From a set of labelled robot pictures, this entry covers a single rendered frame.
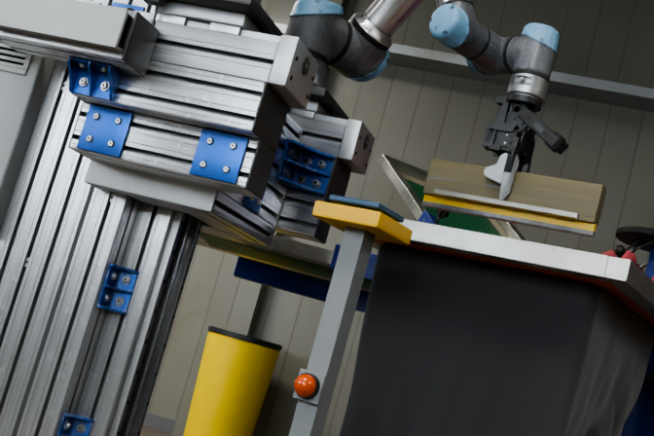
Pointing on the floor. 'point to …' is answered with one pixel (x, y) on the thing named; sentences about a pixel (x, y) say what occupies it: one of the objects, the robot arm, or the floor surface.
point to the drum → (231, 384)
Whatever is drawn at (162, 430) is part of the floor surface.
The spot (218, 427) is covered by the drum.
